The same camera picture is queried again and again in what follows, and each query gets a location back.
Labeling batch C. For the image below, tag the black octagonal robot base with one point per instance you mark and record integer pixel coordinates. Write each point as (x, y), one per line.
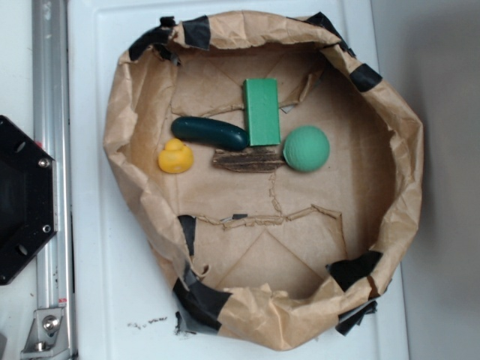
(28, 215)

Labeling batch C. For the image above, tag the white tray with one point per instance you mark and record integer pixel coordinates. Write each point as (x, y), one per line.
(124, 306)

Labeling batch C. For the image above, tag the brown bark wood piece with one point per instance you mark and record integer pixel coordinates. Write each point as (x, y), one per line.
(249, 160)

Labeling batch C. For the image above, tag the green rectangular block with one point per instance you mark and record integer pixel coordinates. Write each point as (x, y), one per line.
(261, 111)

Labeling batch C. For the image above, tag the aluminium extrusion rail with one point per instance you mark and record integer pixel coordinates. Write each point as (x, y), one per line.
(55, 261)

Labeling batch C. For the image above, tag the dark green plastic pickle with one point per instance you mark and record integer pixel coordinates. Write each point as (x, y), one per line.
(219, 134)

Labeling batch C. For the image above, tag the brown paper bag bin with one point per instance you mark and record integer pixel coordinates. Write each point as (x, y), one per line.
(274, 258)

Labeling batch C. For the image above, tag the green dimpled ball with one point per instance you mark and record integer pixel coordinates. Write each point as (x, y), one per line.
(306, 149)

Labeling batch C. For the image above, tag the yellow rubber duck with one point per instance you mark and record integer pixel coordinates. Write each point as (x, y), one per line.
(176, 157)

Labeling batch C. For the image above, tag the metal corner bracket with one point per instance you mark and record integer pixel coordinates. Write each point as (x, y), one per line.
(48, 335)

